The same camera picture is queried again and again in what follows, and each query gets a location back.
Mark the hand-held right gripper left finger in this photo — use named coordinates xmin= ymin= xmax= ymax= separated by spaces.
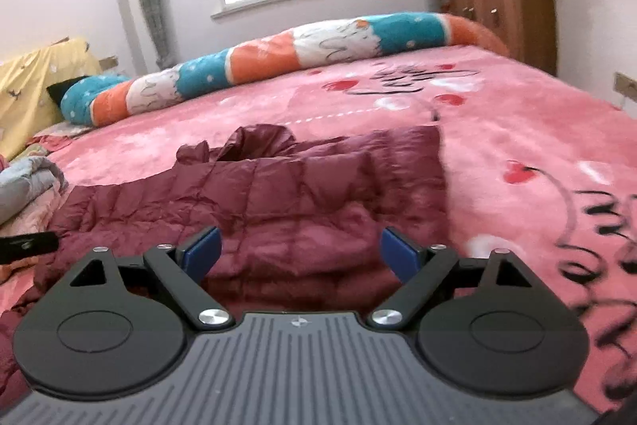
xmin=68 ymin=225 xmax=236 ymax=331

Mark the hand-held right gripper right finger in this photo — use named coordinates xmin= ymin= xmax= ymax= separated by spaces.
xmin=366 ymin=227 xmax=539 ymax=331

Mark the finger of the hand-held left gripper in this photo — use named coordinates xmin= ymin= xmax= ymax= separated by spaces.
xmin=0 ymin=233 xmax=59 ymax=264

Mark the maroon puffer jacket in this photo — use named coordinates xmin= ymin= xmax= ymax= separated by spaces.
xmin=0 ymin=123 xmax=466 ymax=411

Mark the grey folded quilt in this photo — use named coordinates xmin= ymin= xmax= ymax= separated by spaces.
xmin=0 ymin=156 xmax=69 ymax=227

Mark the floral ruffled cloth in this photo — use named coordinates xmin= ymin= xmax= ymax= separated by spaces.
xmin=27 ymin=121 xmax=98 ymax=155

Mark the yellow printed cloth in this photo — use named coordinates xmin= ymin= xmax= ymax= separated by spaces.
xmin=0 ymin=37 xmax=108 ymax=162

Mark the black cloth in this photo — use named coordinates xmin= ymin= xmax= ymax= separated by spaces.
xmin=46 ymin=76 xmax=93 ymax=108

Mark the pink printed blanket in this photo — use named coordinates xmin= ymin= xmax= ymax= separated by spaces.
xmin=0 ymin=44 xmax=637 ymax=416

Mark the long striped bolster pillow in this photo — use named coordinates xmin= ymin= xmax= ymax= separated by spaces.
xmin=60 ymin=11 xmax=511 ymax=128

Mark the wooden cabinet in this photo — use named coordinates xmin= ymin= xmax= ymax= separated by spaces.
xmin=446 ymin=0 xmax=557 ymax=77

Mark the wall socket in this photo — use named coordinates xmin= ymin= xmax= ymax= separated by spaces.
xmin=613 ymin=72 xmax=637 ymax=106

